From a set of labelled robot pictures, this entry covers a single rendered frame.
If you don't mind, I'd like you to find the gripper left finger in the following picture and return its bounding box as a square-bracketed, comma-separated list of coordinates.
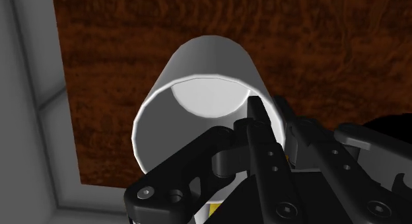
[123, 95, 304, 224]

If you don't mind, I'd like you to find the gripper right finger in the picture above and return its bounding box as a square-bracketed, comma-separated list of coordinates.
[273, 95, 412, 224]

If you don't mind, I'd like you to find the white cylindrical cup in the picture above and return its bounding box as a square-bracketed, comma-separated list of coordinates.
[131, 34, 287, 206]

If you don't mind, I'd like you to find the brown wooden table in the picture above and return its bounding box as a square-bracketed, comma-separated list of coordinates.
[51, 0, 412, 190]

